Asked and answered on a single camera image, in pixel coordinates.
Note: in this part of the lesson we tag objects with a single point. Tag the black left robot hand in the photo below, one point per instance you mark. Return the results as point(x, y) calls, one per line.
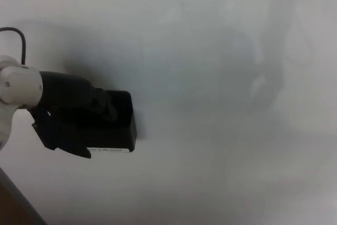
point(63, 88)

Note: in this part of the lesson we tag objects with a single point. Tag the black magnetic marker holder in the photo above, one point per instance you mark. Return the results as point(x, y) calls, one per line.
point(123, 135)

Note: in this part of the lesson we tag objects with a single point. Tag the white whiteboard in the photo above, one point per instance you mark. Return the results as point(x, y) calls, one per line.
point(210, 51)

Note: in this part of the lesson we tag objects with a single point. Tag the grey whiteboard frame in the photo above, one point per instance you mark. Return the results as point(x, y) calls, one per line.
point(18, 198)

